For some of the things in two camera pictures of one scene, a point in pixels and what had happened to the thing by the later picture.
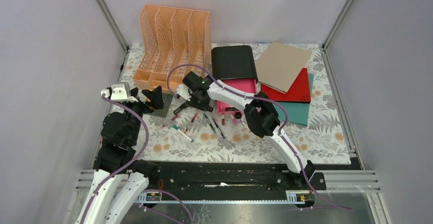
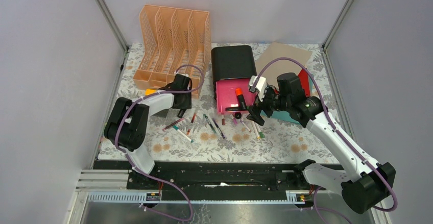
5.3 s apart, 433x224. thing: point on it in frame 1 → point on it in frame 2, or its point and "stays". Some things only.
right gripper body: (195, 102) → (274, 102)
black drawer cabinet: (232, 62) stays
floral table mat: (207, 137) stays
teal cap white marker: (176, 128) stays
